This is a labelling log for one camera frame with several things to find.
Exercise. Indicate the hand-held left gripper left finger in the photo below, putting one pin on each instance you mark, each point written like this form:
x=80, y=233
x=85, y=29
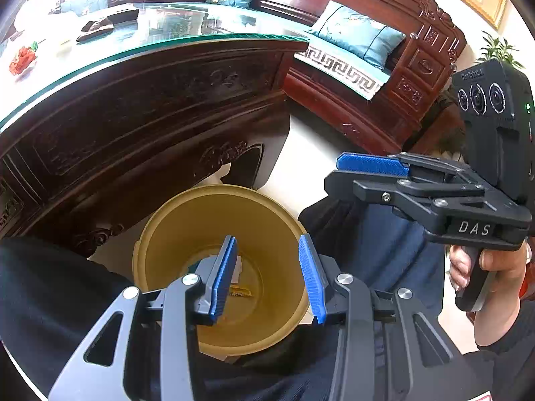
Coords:
x=221, y=277

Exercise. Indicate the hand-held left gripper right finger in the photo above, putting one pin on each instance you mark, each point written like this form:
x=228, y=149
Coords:
x=313, y=284

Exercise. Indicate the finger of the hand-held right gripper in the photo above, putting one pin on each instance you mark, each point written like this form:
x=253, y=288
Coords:
x=376, y=194
x=372, y=165

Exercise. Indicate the yellow plastic bin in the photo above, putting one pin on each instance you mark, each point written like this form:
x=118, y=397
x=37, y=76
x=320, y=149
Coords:
x=184, y=217

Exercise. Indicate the person's right forearm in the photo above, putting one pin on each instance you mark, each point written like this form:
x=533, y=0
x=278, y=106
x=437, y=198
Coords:
x=501, y=363

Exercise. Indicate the person's right hand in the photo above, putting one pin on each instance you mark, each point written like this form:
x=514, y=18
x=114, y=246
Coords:
x=510, y=271

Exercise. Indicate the white paper scrap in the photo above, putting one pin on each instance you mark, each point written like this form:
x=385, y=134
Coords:
x=239, y=267

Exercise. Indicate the yellow snack wrapper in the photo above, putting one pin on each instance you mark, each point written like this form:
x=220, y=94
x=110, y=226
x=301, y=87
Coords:
x=241, y=291

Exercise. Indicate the person's navy jacket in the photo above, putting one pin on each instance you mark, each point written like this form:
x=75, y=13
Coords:
x=376, y=238

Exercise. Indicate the green potted plant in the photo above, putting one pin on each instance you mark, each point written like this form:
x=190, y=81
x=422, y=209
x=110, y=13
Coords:
x=499, y=48

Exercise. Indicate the teal patterned-trim seat cushion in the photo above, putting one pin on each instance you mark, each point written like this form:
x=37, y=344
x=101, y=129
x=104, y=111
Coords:
x=330, y=64

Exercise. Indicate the teal and white throw pillow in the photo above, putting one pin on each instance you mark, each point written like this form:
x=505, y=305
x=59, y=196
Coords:
x=359, y=33

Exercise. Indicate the carved red wooden sofa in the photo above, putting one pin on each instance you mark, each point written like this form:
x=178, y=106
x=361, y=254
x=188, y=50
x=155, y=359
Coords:
x=422, y=21

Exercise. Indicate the dark wooden glass-top table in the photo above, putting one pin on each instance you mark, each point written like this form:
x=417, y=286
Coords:
x=125, y=112

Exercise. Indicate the dark wooden carving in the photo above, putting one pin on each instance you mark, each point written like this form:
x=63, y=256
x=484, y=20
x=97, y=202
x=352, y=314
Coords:
x=95, y=29

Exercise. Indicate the dark wooden tea tray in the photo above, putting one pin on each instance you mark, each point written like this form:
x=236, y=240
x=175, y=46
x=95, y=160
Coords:
x=123, y=12

